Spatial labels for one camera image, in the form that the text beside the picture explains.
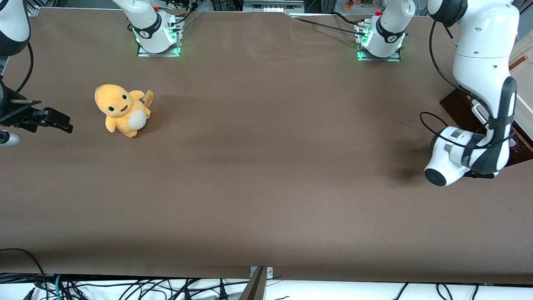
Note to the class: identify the dark camera pole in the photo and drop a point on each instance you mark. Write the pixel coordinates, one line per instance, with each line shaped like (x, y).
(256, 287)

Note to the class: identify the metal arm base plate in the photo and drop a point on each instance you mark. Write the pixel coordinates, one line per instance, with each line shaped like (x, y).
(143, 53)
(391, 58)

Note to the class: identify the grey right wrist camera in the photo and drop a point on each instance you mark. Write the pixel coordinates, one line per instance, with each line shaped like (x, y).
(9, 138)

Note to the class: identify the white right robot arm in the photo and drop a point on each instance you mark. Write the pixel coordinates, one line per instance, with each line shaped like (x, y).
(150, 29)

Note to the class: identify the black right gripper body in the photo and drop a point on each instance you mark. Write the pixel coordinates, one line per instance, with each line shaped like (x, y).
(11, 115)

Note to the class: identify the orange background object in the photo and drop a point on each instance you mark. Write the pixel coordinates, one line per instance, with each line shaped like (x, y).
(349, 5)

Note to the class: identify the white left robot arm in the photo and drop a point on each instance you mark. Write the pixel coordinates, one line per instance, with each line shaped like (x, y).
(479, 62)

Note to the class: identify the grey metal equipment box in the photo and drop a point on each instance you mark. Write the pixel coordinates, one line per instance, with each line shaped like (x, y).
(272, 5)

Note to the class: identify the metal pole bracket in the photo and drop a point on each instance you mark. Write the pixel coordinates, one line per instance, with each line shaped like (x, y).
(270, 271)

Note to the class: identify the yellow plush toy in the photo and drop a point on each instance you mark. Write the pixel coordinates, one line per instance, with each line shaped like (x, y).
(120, 108)

